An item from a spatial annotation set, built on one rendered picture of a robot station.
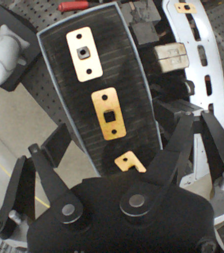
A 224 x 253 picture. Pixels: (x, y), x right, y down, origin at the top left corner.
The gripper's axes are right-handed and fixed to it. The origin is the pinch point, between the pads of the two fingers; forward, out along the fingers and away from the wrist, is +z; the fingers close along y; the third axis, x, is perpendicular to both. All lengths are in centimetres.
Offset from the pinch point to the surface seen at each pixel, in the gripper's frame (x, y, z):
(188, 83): 1.2, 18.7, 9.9
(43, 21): 49, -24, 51
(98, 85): 5.0, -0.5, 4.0
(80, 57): 9.9, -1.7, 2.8
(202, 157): -31.4, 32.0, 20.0
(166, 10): 23.4, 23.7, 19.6
